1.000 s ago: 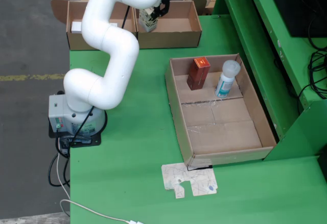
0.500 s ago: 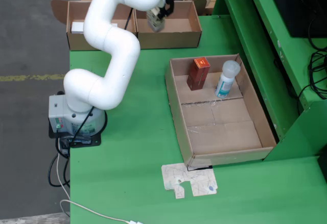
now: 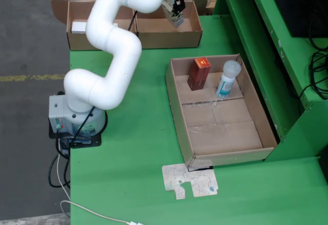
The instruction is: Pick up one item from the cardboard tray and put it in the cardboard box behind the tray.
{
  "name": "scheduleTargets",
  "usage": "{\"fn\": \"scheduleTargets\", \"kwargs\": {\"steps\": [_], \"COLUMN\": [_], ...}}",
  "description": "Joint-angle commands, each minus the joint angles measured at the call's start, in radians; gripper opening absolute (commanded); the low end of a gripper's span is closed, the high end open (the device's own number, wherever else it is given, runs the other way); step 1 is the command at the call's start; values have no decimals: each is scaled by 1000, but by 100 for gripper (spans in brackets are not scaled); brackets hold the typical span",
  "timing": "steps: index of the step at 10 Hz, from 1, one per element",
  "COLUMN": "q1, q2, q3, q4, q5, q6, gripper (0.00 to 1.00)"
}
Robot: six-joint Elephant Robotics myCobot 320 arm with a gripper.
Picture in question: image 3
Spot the shallow cardboard tray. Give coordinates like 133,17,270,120
165,53,278,169

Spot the dark red carton box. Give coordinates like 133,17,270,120
187,57,212,92

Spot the divided cardboard box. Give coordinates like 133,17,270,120
51,0,208,51

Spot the thin black cable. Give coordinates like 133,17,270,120
298,80,328,114

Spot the green metal shelf rack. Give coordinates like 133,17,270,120
212,0,328,163

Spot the tall white product box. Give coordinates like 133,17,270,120
71,22,118,34

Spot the white bottle translucent cap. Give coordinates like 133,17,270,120
215,60,242,99

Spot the cow print hand cream box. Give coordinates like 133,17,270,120
161,0,185,28

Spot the black base power cable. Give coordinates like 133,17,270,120
48,153,71,189

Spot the black looped cable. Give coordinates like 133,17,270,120
309,50,328,100

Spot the black monitor with stand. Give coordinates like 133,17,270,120
265,0,328,38

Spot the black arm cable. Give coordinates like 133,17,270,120
57,10,138,149

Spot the white cable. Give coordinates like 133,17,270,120
56,142,144,225

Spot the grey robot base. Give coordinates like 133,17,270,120
48,91,108,148

